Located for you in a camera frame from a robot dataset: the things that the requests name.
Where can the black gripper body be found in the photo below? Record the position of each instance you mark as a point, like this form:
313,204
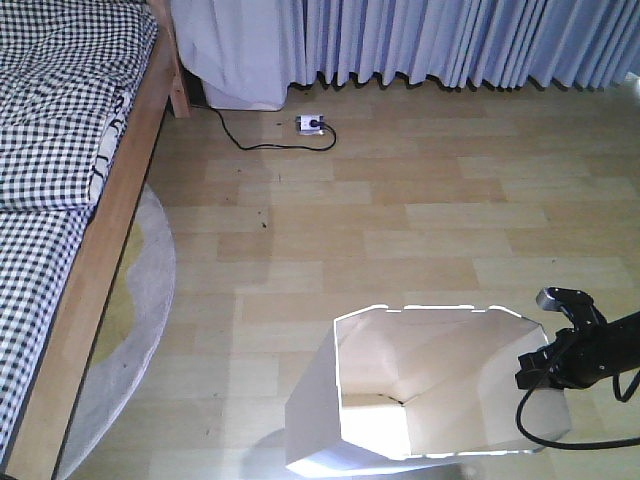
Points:
575,360

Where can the white plastic trash bin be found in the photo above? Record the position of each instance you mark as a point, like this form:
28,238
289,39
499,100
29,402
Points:
392,390

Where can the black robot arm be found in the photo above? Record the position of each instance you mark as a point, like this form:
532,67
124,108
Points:
623,336

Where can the white floor power socket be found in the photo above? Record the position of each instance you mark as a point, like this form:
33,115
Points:
310,124

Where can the round grey yellow rug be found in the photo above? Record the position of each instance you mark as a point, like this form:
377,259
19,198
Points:
131,328

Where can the light grey curtains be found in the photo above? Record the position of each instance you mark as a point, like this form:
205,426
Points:
248,53

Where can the black white checkered bedding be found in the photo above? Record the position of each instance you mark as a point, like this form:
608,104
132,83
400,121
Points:
70,71

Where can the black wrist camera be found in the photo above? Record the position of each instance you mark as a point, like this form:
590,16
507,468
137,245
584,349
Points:
576,305

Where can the wooden bed frame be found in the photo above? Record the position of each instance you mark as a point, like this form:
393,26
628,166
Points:
38,438

